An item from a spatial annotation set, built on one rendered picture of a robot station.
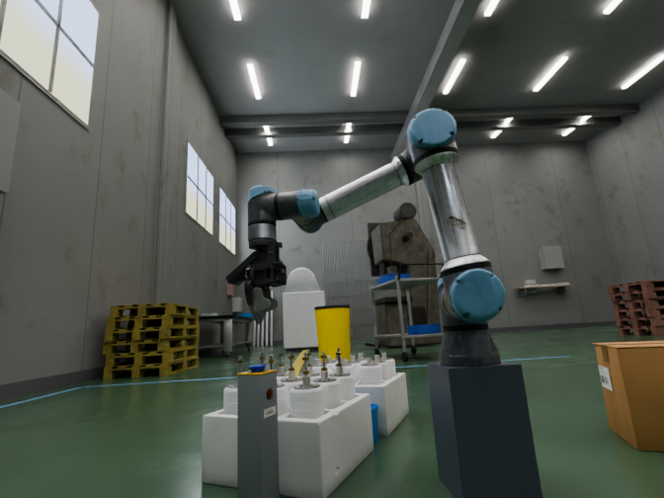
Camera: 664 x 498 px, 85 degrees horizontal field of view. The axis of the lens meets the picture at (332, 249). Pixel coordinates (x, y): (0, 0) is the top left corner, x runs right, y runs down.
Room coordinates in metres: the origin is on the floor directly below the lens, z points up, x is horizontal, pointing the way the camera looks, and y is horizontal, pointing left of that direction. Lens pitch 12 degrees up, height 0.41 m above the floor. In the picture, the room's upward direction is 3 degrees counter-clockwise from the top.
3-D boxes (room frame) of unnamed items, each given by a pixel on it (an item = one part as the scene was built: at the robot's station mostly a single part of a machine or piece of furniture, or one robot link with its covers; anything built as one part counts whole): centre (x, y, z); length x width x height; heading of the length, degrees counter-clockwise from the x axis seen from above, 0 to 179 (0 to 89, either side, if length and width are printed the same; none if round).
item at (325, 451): (1.24, 0.15, 0.09); 0.39 x 0.39 x 0.18; 66
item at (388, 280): (4.58, -0.89, 0.53); 1.14 x 0.66 x 1.07; 9
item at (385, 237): (6.97, -1.22, 1.36); 1.42 x 1.23 x 2.72; 93
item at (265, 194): (0.94, 0.18, 0.74); 0.09 x 0.08 x 0.11; 82
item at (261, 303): (0.93, 0.19, 0.48); 0.06 x 0.03 x 0.09; 67
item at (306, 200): (0.94, 0.08, 0.74); 0.11 x 0.11 x 0.08; 82
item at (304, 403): (1.09, 0.09, 0.16); 0.10 x 0.10 x 0.18
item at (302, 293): (7.45, 0.59, 0.81); 0.86 x 0.70 x 1.63; 90
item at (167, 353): (4.62, 2.25, 0.40); 1.08 x 0.74 x 0.79; 3
